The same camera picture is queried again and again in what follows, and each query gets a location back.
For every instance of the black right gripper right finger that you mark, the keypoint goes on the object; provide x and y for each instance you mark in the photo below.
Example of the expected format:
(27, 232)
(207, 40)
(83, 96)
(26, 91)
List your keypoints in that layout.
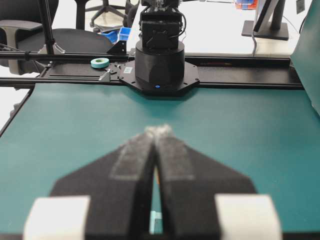
(203, 199)

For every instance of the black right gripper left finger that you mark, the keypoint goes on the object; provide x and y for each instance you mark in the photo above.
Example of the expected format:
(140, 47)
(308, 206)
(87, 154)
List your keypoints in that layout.
(107, 199)

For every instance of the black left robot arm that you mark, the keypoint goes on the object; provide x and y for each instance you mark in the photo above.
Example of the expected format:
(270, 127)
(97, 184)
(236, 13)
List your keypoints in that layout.
(159, 67)

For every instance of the light blue tape marker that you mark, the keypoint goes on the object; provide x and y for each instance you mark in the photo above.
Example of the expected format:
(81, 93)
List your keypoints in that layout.
(155, 223)

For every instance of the green table mat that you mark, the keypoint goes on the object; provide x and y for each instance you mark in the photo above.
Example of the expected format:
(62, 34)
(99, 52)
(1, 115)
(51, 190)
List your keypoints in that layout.
(272, 136)

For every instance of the teal tape roll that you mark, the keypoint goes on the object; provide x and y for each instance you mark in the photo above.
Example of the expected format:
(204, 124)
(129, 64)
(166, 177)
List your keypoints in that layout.
(100, 63)

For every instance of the blue plastic bin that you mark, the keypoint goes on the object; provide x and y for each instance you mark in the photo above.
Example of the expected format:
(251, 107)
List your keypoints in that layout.
(117, 34)

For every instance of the teal side panel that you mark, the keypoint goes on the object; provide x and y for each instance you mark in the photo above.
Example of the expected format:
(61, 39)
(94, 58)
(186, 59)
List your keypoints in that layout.
(306, 56)

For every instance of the black monitor stand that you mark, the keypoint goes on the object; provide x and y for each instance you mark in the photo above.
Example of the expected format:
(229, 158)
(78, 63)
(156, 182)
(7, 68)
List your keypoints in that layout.
(268, 21)

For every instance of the black office chair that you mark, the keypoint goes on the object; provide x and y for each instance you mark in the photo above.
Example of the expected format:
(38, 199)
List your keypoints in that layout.
(127, 14)
(22, 29)

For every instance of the black aluminium rail frame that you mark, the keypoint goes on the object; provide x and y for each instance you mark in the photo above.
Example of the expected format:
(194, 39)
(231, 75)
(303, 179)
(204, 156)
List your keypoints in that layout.
(211, 72)

